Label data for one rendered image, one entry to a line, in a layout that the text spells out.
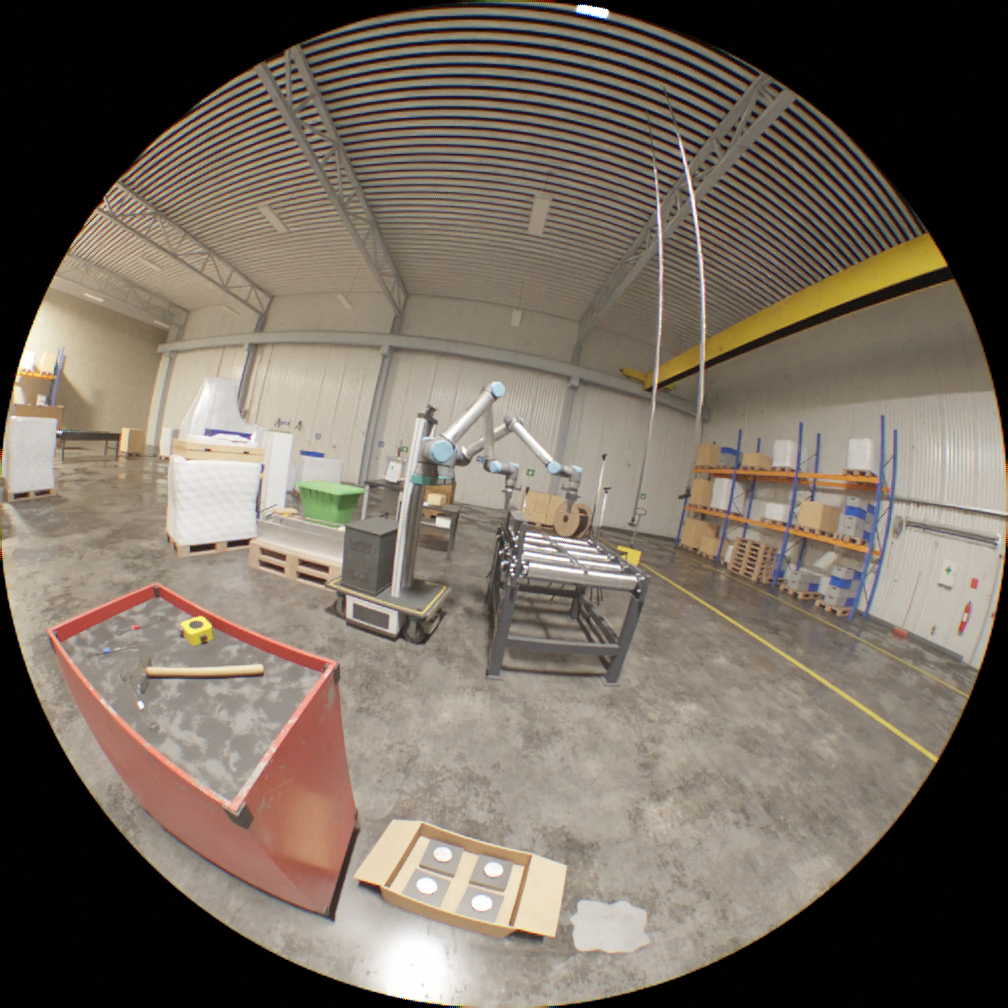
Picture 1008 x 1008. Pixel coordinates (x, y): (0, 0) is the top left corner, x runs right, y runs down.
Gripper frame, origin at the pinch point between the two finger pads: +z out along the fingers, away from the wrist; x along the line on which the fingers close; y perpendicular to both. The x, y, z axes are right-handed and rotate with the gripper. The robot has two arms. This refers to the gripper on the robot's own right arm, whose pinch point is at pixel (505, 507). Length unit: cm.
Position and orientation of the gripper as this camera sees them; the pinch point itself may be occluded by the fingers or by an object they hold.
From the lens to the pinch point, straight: 248.1
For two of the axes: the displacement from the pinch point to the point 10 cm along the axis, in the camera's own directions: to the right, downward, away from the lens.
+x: 0.5, 1.1, -9.9
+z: -1.8, 9.8, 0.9
